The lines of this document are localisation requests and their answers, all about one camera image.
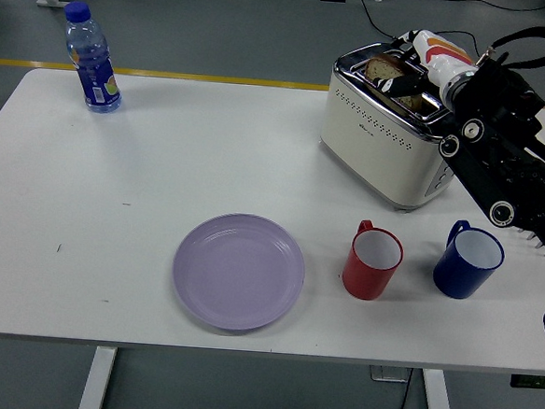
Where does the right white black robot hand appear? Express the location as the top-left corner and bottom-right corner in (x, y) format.
(371, 25), (482, 106)

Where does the bread slice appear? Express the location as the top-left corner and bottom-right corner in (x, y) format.
(363, 53), (427, 111)

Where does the cream silver toaster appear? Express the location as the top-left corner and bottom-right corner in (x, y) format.
(313, 38), (467, 218)

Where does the purple plate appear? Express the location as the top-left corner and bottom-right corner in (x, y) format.
(168, 208), (310, 336)

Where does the silver toast rack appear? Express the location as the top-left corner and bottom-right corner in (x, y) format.
(514, 225), (545, 258)

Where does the blue mug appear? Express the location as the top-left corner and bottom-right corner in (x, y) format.
(429, 218), (508, 303)

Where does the red mug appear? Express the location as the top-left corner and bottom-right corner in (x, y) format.
(339, 217), (407, 303)

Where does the black table control panel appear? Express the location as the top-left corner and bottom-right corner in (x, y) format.
(510, 372), (545, 390)

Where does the blue capped water bottle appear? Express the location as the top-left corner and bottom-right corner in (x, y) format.
(56, 0), (129, 116)

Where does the white table leg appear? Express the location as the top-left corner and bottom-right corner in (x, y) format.
(76, 345), (119, 409)
(419, 368), (462, 409)

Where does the thick black floor cable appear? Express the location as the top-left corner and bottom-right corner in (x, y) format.
(349, 0), (545, 112)

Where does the thin black floor cable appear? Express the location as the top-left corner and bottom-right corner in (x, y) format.
(414, 0), (545, 13)

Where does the clear bracket under table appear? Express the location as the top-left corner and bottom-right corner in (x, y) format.
(370, 364), (412, 385)

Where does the black cable under table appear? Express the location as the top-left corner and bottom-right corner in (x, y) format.
(391, 367), (414, 409)

